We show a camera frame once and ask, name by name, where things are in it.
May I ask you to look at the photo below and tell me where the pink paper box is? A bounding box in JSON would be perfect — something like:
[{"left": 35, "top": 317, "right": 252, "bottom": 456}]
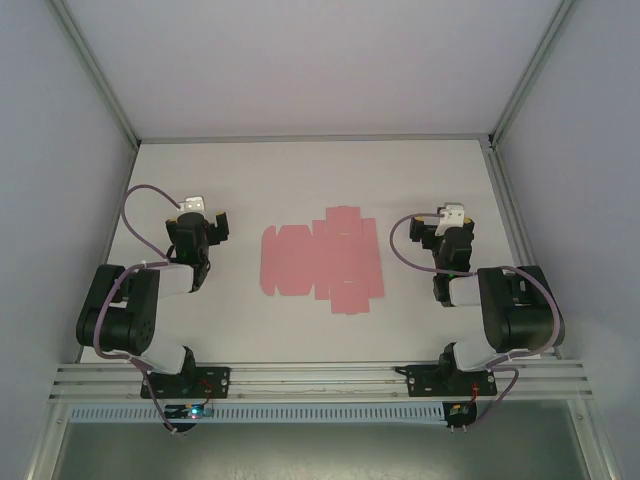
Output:
[{"left": 259, "top": 205, "right": 387, "bottom": 316}]

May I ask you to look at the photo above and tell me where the left circuit board with lights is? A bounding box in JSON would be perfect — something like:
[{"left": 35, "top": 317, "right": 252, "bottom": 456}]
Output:
[{"left": 163, "top": 402, "right": 215, "bottom": 422}]

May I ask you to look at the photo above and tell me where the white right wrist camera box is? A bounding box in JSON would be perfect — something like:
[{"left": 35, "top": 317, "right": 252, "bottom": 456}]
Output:
[{"left": 434, "top": 201, "right": 467, "bottom": 237}]

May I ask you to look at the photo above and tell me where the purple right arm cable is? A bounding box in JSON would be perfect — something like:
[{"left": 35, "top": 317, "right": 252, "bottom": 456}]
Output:
[{"left": 389, "top": 212, "right": 562, "bottom": 432}]

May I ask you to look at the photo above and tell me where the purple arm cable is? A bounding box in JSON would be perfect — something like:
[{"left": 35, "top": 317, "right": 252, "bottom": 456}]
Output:
[
  {"left": 389, "top": 212, "right": 562, "bottom": 432},
  {"left": 92, "top": 184, "right": 184, "bottom": 436}
]

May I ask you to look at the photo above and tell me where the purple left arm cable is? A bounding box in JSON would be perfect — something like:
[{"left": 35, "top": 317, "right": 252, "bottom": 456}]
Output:
[{"left": 92, "top": 184, "right": 184, "bottom": 436}]

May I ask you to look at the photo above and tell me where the aluminium side rail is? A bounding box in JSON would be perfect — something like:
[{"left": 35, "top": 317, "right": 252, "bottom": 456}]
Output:
[{"left": 481, "top": 143, "right": 559, "bottom": 359}]

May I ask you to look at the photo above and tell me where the aluminium frame crossbar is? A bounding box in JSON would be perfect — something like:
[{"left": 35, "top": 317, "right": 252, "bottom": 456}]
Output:
[{"left": 136, "top": 131, "right": 494, "bottom": 146}]

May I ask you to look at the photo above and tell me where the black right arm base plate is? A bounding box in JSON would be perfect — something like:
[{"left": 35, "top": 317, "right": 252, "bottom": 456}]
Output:
[{"left": 394, "top": 364, "right": 499, "bottom": 399}]

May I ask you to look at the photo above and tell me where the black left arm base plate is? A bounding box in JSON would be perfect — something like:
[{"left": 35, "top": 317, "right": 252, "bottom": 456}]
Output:
[{"left": 139, "top": 365, "right": 232, "bottom": 400}]

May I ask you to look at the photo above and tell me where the aluminium frame post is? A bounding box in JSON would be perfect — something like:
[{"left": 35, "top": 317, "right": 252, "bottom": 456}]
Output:
[
  {"left": 46, "top": 0, "right": 142, "bottom": 147},
  {"left": 487, "top": 0, "right": 577, "bottom": 147}
]

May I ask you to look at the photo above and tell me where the aluminium mounting rail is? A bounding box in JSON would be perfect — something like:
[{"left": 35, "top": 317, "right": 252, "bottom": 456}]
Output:
[{"left": 47, "top": 361, "right": 597, "bottom": 402}]

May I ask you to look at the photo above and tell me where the white slotted cable duct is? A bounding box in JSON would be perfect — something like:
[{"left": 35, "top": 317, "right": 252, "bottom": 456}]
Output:
[{"left": 67, "top": 403, "right": 447, "bottom": 426}]

